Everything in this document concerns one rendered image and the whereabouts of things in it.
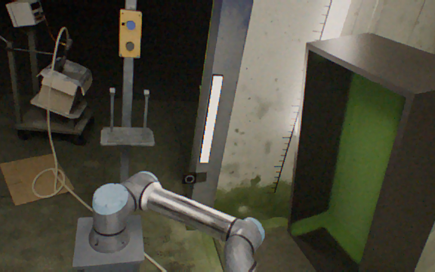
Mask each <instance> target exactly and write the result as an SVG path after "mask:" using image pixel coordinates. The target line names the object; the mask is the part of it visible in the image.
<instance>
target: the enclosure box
mask: <svg viewBox="0 0 435 272"><path fill-rule="evenodd" d="M434 222H435V54H431V53H428V52H426V51H422V50H421V49H418V48H414V47H412V46H409V45H406V44H403V43H401V42H395V41H393V40H390V39H387V38H385V37H382V36H378V35H376V34H373V33H372V34H370V33H369V32H365V33H360V34H356V35H351V36H342V37H338V38H333V39H324V40H320V41H315V42H306V50H305V58H304V71H303V79H302V86H301V100H300V107H299V114H298V128H297V136H296V143H295V157H294V165H293V172H292V185H291V193H290V200H289V215H288V229H287V231H288V233H290V236H291V238H292V239H293V240H294V241H295V243H296V244H297V246H298V247H299V249H300V250H301V251H302V252H303V253H304V254H305V256H306V258H307V260H308V261H309V262H310V264H311V265H312V266H313V267H314V268H315V270H316V272H414V271H415V269H416V266H417V264H418V261H419V259H420V257H421V254H422V252H423V251H424V245H425V243H426V242H427V238H428V237H429V235H430V232H431V230H432V227H433V225H434Z"/></svg>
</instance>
